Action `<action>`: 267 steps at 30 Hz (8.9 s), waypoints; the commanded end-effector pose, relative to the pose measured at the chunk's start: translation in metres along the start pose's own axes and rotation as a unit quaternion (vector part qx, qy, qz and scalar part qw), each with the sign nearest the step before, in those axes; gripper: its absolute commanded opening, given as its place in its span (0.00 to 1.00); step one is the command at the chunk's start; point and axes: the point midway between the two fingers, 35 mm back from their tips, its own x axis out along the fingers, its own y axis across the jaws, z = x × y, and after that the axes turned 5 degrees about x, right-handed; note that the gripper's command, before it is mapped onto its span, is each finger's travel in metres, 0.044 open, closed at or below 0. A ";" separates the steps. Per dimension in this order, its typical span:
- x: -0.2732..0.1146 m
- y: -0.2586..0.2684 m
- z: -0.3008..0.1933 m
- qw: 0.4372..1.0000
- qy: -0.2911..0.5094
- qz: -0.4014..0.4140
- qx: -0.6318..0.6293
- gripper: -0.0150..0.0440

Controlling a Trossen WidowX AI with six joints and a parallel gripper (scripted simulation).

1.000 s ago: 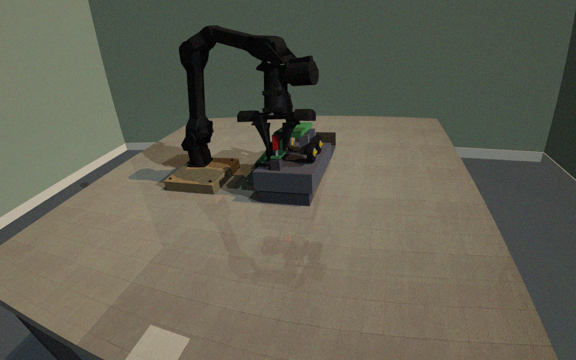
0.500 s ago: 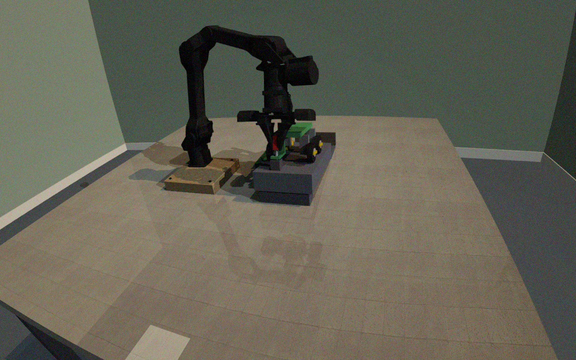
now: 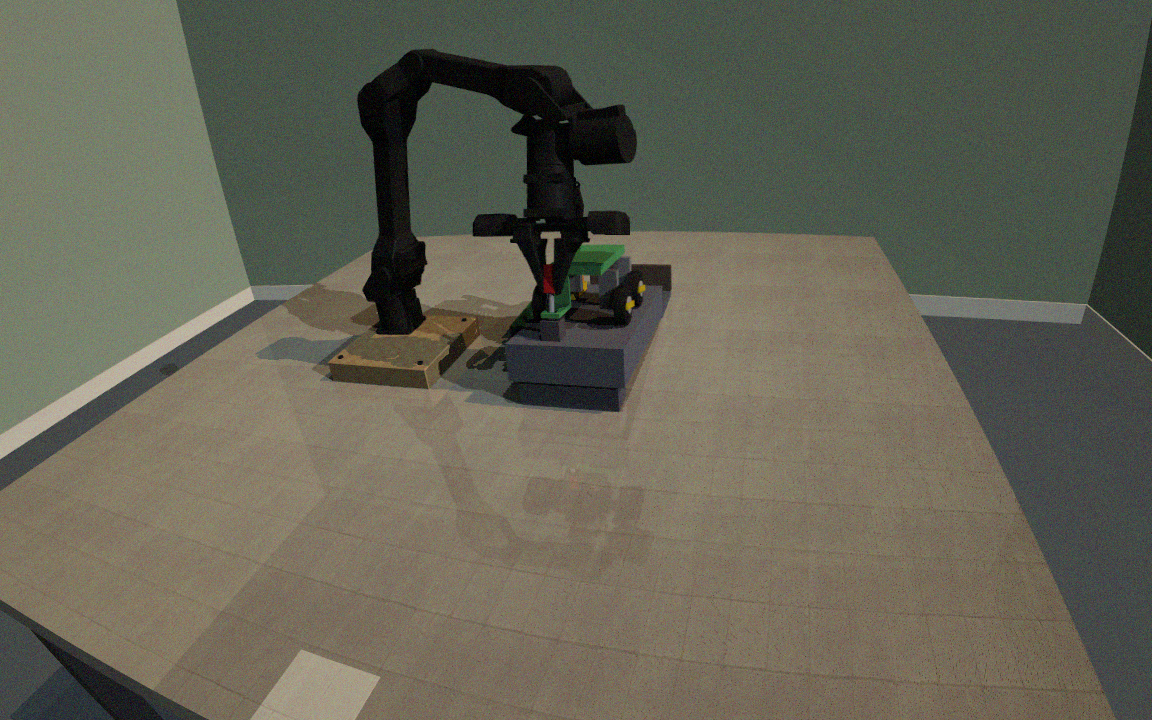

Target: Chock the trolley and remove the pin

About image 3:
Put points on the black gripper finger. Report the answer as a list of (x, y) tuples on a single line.
[(564, 252), (534, 252)]

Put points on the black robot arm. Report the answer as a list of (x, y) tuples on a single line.
[(387, 108)]

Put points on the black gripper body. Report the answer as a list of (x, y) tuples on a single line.
[(550, 196)]

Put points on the green tray rim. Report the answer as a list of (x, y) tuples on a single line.
[(516, 325)]

